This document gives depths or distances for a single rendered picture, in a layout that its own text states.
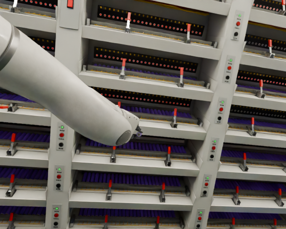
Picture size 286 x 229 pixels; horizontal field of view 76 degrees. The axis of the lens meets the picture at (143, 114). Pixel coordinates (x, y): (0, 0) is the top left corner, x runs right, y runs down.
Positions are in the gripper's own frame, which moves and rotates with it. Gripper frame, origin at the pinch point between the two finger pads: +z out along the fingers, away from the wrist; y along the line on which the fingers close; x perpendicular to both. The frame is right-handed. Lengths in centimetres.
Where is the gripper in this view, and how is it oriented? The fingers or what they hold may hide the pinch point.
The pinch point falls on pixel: (135, 132)
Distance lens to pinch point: 70.7
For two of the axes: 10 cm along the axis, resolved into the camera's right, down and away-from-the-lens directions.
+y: -4.9, 8.7, -1.0
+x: 7.9, 3.8, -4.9
